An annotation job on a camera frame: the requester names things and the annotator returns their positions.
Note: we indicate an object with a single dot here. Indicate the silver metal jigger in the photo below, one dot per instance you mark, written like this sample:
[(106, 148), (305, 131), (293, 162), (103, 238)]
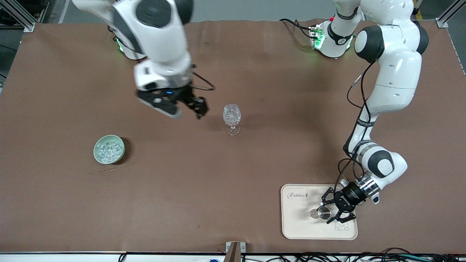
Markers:
[(324, 213)]

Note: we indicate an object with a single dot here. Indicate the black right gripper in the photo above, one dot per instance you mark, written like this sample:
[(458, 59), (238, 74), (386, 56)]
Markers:
[(186, 96)]

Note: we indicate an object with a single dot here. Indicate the clear ice cube pile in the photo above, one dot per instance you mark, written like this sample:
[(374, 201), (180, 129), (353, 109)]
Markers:
[(109, 151)]

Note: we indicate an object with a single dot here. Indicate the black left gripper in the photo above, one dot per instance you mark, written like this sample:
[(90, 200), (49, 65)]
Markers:
[(350, 195)]

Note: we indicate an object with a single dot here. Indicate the cream rabbit print tray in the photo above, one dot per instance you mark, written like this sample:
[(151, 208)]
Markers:
[(298, 225)]

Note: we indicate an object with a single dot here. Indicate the white table edge rail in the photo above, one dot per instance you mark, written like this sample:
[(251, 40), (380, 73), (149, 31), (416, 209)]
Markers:
[(54, 257)]

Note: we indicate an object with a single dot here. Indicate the clear crystal wine glass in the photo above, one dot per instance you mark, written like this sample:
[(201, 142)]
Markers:
[(232, 114)]

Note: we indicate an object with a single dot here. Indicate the brown table cover sheet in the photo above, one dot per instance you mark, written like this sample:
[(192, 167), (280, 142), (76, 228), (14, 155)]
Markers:
[(182, 200)]

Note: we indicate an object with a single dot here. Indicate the pale green ceramic bowl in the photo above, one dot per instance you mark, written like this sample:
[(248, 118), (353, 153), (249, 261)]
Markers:
[(98, 155)]

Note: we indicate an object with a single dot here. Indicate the brown camera mount pole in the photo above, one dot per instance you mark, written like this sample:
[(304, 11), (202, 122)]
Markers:
[(233, 254)]

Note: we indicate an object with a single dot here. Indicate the aluminium frame post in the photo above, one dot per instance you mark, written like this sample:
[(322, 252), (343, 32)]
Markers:
[(20, 16), (442, 23)]

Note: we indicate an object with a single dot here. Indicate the grey metal mount bracket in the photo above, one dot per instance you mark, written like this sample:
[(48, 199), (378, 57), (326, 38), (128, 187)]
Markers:
[(243, 247)]

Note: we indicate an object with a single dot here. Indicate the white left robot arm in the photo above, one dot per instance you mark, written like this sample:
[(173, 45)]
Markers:
[(397, 72)]

